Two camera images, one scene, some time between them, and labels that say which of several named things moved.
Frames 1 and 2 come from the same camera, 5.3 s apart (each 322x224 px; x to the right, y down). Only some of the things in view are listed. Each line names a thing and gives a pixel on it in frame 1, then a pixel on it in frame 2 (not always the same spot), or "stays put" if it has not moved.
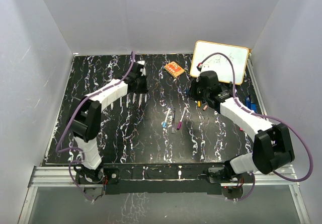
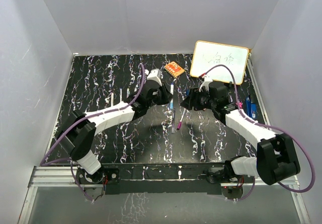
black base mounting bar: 167,178 stays put
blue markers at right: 252,106 stays put
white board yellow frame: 220,63 stays put
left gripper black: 144,90 → 166,96
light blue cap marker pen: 164,123 → 171,100
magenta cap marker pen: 179,124 stays put
